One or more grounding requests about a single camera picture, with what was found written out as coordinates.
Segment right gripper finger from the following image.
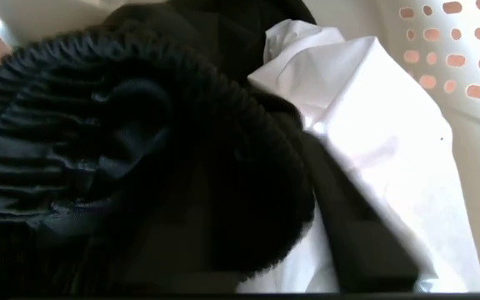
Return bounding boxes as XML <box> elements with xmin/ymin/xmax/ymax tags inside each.
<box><xmin>301</xmin><ymin>132</ymin><xmax>421</xmax><ymax>293</ymax></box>

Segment black shorts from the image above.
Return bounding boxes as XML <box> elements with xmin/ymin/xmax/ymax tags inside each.
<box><xmin>0</xmin><ymin>0</ymin><xmax>320</xmax><ymax>295</ymax></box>

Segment white laundry basket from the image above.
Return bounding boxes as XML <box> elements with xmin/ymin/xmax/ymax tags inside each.
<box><xmin>0</xmin><ymin>0</ymin><xmax>480</xmax><ymax>293</ymax></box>

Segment white garment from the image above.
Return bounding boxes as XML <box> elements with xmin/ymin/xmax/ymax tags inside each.
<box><xmin>235</xmin><ymin>18</ymin><xmax>480</xmax><ymax>293</ymax></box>

